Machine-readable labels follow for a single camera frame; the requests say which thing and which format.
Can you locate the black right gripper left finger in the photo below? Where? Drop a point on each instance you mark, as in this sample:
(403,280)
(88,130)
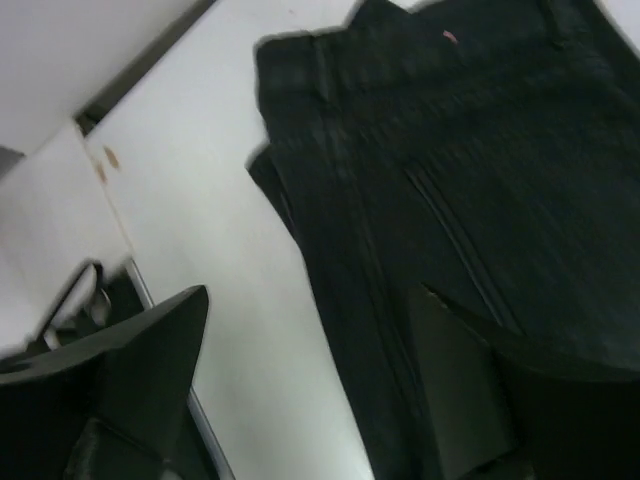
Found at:
(109,405)

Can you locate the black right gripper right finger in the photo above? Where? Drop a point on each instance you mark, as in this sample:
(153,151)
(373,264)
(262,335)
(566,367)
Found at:
(506,407)

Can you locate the black denim trousers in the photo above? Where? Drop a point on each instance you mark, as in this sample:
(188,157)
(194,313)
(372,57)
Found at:
(485,150)

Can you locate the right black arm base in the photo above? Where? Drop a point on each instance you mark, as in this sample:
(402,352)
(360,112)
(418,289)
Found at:
(91,300)

